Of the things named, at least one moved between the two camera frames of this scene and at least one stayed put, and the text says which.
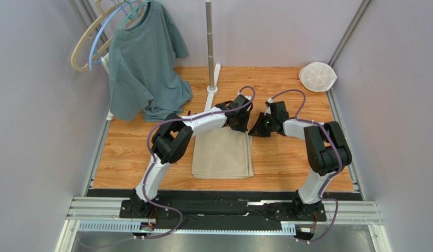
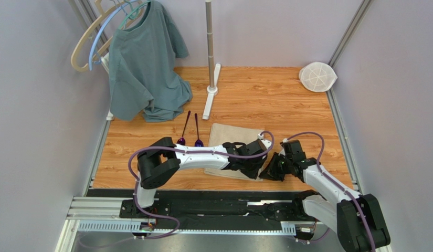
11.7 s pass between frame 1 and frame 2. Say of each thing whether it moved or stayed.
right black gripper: moved
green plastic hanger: stayed
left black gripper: moved
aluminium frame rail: stayed
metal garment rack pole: stayed
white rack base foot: stayed
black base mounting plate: stayed
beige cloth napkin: moved
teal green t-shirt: stayed
